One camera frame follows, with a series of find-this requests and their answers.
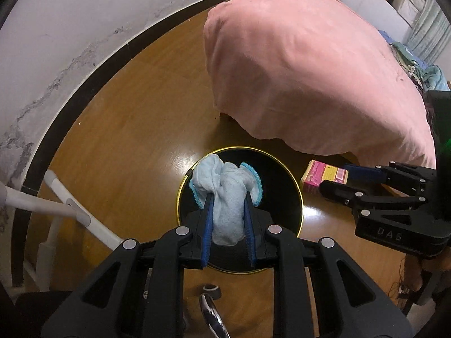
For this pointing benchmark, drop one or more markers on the white storage boxes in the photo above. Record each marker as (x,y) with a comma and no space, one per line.
(408,1)

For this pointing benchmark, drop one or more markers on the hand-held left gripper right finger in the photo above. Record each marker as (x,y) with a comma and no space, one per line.
(248,232)

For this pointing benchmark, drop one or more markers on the white metal frame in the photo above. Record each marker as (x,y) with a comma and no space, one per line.
(81,214)

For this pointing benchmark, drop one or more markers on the black trash bin gold rim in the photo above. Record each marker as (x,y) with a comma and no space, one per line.
(278,183)

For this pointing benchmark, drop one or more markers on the chrome metal lever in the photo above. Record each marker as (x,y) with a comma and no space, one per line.
(211,313)

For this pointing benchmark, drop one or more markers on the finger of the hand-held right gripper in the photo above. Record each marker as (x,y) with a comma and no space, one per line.
(363,173)
(338,192)

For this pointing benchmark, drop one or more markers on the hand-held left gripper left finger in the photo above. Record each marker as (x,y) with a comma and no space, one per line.
(208,225)

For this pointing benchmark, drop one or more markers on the pile of clothes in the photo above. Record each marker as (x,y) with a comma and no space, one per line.
(430,74)

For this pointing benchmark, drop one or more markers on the light blue cloth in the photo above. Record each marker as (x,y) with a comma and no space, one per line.
(225,197)

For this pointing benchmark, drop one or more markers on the pale green curtain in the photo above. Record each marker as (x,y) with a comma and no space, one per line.
(431,28)

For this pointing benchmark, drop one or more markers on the pink paper box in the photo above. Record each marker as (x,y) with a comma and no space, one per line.
(317,176)

